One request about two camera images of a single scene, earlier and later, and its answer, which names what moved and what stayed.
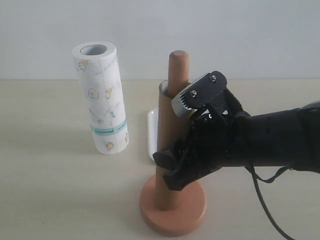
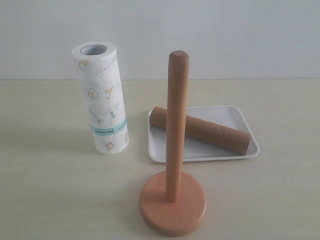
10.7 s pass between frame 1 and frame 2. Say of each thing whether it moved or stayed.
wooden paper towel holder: stayed
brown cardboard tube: moved
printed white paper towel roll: stayed
